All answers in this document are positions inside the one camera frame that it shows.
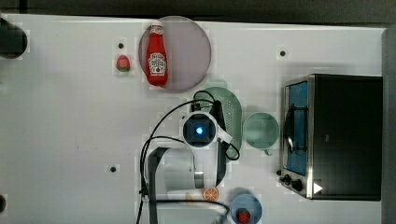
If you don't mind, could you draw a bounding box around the white gripper with camera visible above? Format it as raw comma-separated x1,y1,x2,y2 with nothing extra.
182,100,233,147

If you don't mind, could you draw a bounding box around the green plastic strainer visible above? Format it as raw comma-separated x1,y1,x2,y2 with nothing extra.
193,87,242,159

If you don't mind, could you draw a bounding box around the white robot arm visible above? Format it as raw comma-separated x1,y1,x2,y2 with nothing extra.
146,101,232,224

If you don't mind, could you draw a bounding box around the green plastic cup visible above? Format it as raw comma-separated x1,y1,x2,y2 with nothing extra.
243,112,280,156

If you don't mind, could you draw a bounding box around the orange slice toy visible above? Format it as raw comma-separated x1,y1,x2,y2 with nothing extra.
203,188,219,202

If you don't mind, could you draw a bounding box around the toy banana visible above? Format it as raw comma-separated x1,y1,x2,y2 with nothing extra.
186,193,194,205

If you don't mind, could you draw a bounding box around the pink round plate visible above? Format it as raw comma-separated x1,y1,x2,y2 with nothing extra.
148,16,212,91

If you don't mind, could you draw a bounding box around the red plush ketchup bottle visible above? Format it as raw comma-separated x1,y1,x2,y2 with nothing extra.
146,21,168,87

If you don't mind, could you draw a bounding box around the blue small bowl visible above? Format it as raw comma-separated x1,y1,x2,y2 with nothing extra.
231,193,262,224

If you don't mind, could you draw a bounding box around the red strawberry in bowl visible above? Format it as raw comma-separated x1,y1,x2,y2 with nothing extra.
236,209,251,224

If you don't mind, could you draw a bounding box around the red toy strawberry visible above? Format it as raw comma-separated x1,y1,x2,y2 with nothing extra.
116,55,131,72

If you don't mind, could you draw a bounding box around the silver toaster oven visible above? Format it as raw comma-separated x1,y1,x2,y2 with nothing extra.
276,74,383,202

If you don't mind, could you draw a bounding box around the black cylinder at left edge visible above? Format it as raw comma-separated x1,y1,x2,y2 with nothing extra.
0,19,28,59

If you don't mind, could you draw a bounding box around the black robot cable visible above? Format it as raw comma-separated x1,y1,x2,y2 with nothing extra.
135,90,241,224

